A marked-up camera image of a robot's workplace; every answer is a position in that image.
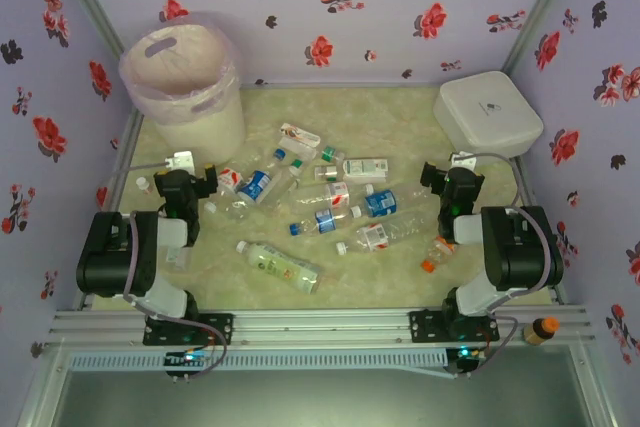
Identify clear bottle blue label white cap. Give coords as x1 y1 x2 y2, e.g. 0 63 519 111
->
349 189 429 221

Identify clear bottle orange cap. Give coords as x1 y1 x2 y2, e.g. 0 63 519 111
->
420 235 457 274

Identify bottle green white label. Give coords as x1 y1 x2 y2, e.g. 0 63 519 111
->
342 157 390 184

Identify clear bottle red white label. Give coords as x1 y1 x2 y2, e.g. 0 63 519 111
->
335 220 431 256

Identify clear bottle white orange label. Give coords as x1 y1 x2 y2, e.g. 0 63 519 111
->
278 121 322 159

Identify pale green tea bottle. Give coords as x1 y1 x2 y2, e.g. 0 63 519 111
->
235 240 325 295

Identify small clear bottle white cap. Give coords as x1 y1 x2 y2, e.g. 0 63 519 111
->
313 165 346 183

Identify white plastic bin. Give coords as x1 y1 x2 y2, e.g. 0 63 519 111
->
124 24 247 163

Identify pink translucent bin liner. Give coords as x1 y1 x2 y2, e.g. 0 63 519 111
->
118 10 245 124

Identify crushed clear bottle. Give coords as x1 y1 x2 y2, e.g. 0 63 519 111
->
217 194 256 221

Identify crushed bottle blue label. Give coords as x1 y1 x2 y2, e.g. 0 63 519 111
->
236 170 274 206

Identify white square lidded box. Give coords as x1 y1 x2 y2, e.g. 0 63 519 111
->
432 70 545 167

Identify clear bottle green cap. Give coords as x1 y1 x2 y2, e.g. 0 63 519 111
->
264 159 305 206

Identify brown bottle orange cap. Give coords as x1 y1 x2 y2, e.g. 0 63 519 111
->
522 316 560 347

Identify small circuit board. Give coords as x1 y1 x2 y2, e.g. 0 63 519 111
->
163 349 214 383
452 346 489 379

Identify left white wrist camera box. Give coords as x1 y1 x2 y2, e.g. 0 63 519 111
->
166 149 196 172

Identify left arm grey cable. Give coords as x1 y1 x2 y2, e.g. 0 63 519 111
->
112 161 229 381

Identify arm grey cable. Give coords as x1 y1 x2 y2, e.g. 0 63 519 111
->
449 151 556 378
112 161 229 381

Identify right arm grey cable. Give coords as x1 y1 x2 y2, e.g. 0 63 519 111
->
449 151 556 378

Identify aluminium side rail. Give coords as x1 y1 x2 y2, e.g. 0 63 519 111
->
72 111 146 311
509 156 569 306

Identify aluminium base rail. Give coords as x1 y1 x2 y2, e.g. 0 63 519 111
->
48 304 594 348

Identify aluminium corner post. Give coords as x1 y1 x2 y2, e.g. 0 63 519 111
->
52 0 132 113
502 0 586 76

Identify white slotted cable duct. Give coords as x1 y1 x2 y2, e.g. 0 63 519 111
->
66 350 447 374

